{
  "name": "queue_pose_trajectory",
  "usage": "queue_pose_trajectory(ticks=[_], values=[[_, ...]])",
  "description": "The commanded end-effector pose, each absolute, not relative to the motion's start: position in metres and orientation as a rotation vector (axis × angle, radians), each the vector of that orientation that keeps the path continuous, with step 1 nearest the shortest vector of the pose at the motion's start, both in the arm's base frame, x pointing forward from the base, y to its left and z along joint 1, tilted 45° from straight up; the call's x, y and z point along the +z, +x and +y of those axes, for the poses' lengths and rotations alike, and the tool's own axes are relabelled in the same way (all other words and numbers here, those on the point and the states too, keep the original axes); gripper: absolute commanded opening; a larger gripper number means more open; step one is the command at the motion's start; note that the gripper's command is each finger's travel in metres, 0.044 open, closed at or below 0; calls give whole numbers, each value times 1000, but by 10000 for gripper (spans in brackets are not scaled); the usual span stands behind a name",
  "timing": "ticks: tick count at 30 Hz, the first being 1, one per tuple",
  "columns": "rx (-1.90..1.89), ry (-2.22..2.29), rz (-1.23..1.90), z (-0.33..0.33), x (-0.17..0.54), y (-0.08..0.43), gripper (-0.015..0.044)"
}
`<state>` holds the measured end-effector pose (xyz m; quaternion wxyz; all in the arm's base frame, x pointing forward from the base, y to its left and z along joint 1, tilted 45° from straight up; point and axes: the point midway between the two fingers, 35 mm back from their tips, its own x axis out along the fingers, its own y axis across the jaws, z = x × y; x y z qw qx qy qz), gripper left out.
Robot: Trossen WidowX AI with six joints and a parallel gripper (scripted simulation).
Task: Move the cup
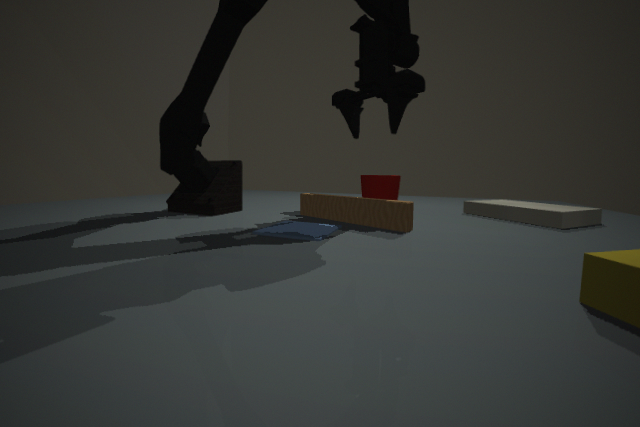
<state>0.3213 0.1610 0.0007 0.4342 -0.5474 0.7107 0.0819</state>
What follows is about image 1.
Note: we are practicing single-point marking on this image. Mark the red cup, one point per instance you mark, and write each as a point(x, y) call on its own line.
point(380, 186)

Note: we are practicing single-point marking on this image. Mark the olive yellow box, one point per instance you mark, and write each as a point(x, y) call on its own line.
point(610, 283)

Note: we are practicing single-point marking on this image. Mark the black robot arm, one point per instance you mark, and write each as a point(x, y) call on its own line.
point(184, 124)

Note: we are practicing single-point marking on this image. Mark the tan wooden plank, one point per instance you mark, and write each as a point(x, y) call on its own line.
point(392, 215)

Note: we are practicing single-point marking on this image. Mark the grey flat bar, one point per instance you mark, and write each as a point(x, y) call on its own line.
point(548, 215)

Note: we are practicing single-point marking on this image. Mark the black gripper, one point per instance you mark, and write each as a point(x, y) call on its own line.
point(401, 88)

